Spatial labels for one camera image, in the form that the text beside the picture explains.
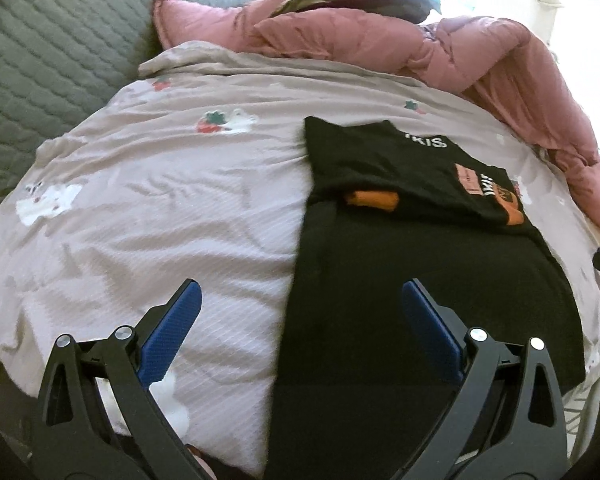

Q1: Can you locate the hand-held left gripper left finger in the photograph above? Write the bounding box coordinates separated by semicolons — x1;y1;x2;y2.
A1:
32;280;216;480

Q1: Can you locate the black printed t-shirt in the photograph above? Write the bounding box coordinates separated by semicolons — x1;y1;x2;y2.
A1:
267;116;587;480

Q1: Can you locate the pink duvet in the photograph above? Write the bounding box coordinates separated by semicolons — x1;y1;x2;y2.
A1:
225;2;600;233

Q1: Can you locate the grey quilted headboard cushion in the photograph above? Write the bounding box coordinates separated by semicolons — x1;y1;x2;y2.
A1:
0;0;196;221

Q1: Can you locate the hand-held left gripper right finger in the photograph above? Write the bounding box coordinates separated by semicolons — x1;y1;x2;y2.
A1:
401;278;568;480

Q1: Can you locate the pink frilled pillow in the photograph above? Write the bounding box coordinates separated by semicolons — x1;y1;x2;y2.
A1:
151;0;261;53

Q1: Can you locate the person's left hand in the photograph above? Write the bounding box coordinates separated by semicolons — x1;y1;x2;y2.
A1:
186;446;217;480

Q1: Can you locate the floral print bed sheet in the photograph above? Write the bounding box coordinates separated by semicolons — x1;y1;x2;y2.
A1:
0;40;600;466

